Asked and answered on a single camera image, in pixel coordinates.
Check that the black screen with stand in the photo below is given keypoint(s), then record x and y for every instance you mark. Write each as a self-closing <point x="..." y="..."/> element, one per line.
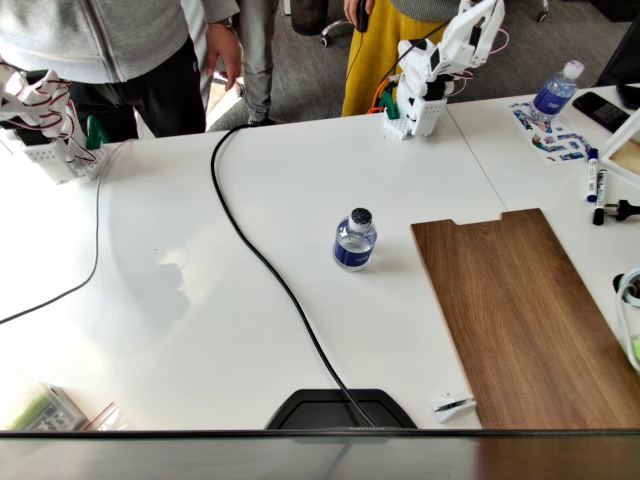
<point x="625" y="60"/>

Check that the small white clip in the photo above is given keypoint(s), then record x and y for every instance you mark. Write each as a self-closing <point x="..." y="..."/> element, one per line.
<point x="450" y="407"/>

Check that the blue whiteboard marker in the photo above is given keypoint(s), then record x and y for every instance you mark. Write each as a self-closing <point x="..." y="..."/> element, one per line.
<point x="592" y="180"/>

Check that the colourful sticker sheet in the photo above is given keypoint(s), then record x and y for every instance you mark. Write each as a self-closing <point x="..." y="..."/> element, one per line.
<point x="555" y="144"/>

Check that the white-capped blue water bottle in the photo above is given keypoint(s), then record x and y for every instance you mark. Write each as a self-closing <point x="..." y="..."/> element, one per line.
<point x="552" y="95"/>

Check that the dark waste bin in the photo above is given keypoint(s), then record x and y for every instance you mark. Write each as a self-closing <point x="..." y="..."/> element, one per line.
<point x="307" y="17"/>

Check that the person in grey trousers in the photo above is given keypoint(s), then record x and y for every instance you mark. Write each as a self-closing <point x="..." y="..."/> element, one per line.
<point x="257" y="50"/>

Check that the hand of yellow-trousered person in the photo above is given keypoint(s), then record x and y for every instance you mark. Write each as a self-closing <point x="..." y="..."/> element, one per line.
<point x="351" y="10"/>

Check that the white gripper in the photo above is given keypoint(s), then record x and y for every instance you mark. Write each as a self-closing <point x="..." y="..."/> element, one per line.
<point x="481" y="21"/>

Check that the black whiteboard marker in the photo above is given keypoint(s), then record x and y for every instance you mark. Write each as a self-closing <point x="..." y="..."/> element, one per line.
<point x="600" y="195"/>

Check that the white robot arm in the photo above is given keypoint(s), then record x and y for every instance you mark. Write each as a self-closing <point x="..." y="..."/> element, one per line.
<point x="417" y="65"/>

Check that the black smartphone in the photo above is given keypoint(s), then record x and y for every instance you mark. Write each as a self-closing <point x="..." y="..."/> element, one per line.
<point x="600" y="111"/>

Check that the clear zip bag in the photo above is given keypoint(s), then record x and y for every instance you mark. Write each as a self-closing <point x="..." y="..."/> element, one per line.
<point x="107" y="421"/>

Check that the dark-capped blue water bottle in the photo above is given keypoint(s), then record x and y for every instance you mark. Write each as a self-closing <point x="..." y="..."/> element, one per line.
<point x="354" y="250"/>

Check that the black monitor stand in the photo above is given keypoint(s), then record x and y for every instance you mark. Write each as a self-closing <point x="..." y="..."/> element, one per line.
<point x="310" y="410"/>

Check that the black computer mouse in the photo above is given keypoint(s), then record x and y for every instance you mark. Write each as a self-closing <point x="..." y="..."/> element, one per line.
<point x="362" y="17"/>

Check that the brown wooden board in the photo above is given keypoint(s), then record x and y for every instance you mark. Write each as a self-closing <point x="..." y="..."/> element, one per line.
<point x="515" y="310"/>

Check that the hand of hoodie person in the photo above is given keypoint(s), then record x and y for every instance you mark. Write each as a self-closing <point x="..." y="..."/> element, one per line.
<point x="225" y="50"/>

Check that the office chair caster base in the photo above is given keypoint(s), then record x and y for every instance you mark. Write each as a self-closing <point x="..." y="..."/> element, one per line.
<point x="542" y="12"/>
<point x="332" y="32"/>

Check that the person in grey hoodie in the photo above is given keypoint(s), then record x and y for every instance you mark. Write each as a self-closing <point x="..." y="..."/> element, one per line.
<point x="100" y="40"/>

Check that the person in yellow trousers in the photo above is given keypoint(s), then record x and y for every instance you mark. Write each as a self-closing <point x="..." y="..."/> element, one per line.
<point x="375" y="60"/>

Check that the black power plug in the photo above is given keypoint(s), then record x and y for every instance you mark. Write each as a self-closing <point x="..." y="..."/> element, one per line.
<point x="625" y="210"/>

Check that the white picture frame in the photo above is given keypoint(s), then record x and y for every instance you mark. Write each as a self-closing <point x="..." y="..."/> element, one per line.
<point x="627" y="161"/>

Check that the light green item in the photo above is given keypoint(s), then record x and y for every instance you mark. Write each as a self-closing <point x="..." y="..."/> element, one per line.
<point x="635" y="350"/>

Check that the black Philips monitor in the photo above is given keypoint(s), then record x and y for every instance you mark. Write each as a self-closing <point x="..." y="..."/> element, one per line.
<point x="200" y="460"/>

